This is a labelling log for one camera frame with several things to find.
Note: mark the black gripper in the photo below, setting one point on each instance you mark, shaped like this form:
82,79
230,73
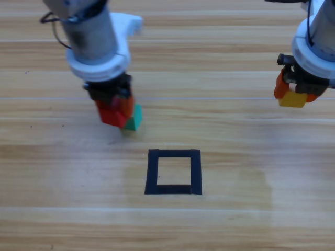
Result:
306,81
104,90

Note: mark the yellow cube block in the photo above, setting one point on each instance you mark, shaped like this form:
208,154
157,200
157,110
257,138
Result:
291,100

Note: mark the red cube block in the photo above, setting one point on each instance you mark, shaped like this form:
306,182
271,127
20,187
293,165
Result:
111,117

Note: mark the green cube block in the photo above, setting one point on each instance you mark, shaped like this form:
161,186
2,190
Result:
136,117

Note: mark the black tape square outline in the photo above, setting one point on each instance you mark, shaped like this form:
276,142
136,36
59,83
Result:
151,172

